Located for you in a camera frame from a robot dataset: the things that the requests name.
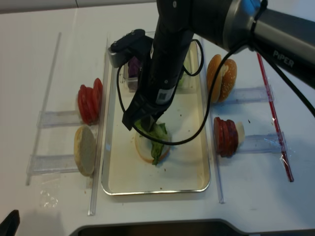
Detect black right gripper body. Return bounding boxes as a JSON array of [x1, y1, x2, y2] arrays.
[[123, 30, 193, 130]]

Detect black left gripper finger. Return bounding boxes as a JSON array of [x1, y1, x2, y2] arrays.
[[0, 209, 20, 236]]

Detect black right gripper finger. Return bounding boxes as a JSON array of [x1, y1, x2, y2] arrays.
[[144, 115, 158, 132]]

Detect green lettuce leaf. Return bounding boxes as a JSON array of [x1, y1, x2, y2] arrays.
[[134, 119, 170, 166]]

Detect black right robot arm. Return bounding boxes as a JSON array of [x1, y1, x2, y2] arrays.
[[110, 0, 315, 129]]

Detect green lettuce in container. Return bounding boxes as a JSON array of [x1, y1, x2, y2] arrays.
[[178, 49, 193, 89]]

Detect clear plastic lettuce container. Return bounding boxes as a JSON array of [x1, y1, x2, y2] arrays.
[[120, 39, 203, 93]]

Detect purple lettuce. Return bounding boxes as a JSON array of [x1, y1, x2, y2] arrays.
[[128, 57, 141, 78]]

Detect red tomato slices stack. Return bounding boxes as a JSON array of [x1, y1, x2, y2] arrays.
[[77, 78, 103, 125]]

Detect red meat patty slices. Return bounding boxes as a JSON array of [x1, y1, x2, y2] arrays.
[[214, 117, 239, 157]]

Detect bun half on tray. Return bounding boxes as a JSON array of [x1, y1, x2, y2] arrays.
[[134, 132, 170, 166]]

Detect sesame bun top left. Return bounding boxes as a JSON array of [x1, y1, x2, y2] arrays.
[[206, 54, 223, 103]]

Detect sesame bun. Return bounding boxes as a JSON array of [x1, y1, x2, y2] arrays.
[[218, 59, 237, 102], [206, 54, 223, 103]]

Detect clear adhesive tape piece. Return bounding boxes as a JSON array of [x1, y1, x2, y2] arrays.
[[39, 176, 61, 208]]

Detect metal baking tray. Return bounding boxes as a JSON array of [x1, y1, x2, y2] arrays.
[[100, 40, 211, 196]]

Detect sesame bun top right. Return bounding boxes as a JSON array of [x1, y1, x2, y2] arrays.
[[218, 59, 237, 102]]

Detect upright bun half slice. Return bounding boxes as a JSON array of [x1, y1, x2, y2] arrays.
[[74, 125, 96, 177]]

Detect white pusher paddle right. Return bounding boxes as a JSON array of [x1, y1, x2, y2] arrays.
[[235, 122, 245, 146]]

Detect clear left back rod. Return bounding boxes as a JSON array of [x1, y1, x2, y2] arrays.
[[26, 32, 62, 186]]

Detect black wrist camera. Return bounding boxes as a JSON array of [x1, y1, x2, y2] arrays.
[[107, 29, 153, 68]]

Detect clear left front rail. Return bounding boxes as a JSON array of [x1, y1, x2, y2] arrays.
[[88, 36, 111, 216]]

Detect clear right front rail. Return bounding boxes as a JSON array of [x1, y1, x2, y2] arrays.
[[200, 38, 225, 205]]

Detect clear track rail near bread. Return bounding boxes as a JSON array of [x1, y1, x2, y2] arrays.
[[27, 154, 78, 176]]

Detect black cable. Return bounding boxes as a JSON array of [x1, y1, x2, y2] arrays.
[[116, 0, 315, 146]]

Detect clear track rail near buns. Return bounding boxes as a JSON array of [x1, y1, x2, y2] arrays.
[[219, 86, 274, 105]]

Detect clear track rail near tomato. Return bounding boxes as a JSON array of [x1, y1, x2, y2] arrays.
[[37, 111, 83, 128]]

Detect clear track rail near meat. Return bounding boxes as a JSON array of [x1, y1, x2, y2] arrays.
[[236, 133, 286, 154]]

